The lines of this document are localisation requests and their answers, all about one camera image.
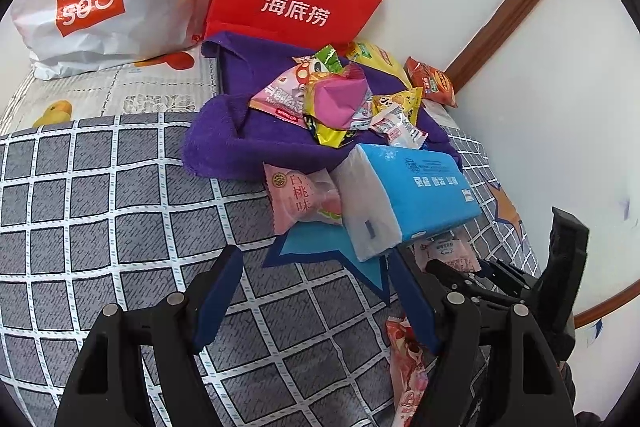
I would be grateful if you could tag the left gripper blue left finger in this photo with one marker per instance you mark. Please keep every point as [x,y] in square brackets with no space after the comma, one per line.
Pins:
[212,292]

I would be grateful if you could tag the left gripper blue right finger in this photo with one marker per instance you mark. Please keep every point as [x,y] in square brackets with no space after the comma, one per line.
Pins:
[420,295]

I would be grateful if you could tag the pale pink small packet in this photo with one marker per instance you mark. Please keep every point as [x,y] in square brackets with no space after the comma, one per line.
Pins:
[451,250]

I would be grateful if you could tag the small white red packet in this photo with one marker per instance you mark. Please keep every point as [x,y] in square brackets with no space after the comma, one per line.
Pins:
[398,130]

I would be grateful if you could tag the pink panda snack pouch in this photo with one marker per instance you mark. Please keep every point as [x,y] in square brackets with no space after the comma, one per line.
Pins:
[284,97]

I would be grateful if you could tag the pink yellow snack bag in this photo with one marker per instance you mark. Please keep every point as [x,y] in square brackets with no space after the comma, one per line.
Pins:
[337,105]

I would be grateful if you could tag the pink red snack packet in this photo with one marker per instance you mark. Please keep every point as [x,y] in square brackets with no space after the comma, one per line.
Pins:
[408,372]

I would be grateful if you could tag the blue tissue pack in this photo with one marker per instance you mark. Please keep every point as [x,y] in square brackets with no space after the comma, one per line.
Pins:
[394,195]

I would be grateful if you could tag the pink peach pastry packet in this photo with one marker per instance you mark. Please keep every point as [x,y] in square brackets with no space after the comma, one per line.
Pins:
[299,197]

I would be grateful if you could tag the purple towel lined tray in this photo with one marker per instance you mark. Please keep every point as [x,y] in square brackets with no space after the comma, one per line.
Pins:
[228,140]

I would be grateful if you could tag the grey checked bed cover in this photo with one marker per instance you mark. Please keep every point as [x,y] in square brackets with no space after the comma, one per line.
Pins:
[101,211]

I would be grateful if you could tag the yellow small snack packet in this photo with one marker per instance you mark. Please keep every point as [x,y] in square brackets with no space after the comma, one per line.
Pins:
[408,100]

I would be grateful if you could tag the white printed sheet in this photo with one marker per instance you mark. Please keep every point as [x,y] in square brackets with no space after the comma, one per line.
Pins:
[176,83]

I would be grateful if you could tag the orange red chips bag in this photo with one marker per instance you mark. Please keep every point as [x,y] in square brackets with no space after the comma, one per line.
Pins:
[435,84]

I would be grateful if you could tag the yellow chips bag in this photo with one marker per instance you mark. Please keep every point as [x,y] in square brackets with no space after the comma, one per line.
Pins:
[365,53]

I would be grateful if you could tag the brown wooden door frame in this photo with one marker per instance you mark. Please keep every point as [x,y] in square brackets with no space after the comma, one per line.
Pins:
[499,28]

